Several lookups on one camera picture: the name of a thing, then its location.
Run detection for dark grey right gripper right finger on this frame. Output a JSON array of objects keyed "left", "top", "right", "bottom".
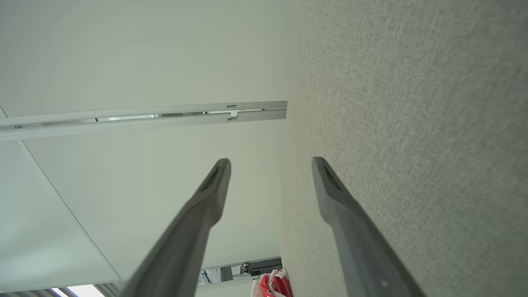
[{"left": 312, "top": 156, "right": 425, "bottom": 297}]

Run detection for red and white basketball jersey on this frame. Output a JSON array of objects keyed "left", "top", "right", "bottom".
[{"left": 251, "top": 269, "right": 293, "bottom": 297}]

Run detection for black background equipment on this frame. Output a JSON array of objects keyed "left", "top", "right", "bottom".
[{"left": 240, "top": 259, "right": 282, "bottom": 277}]

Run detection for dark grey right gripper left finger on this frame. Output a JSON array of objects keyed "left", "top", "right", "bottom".
[{"left": 120, "top": 158, "right": 231, "bottom": 297}]

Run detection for grey window blinds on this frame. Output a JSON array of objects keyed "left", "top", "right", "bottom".
[{"left": 0, "top": 282, "right": 126, "bottom": 297}]

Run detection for white aluminium wall rail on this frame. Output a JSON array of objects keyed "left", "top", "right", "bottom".
[{"left": 0, "top": 101, "right": 288, "bottom": 141}]

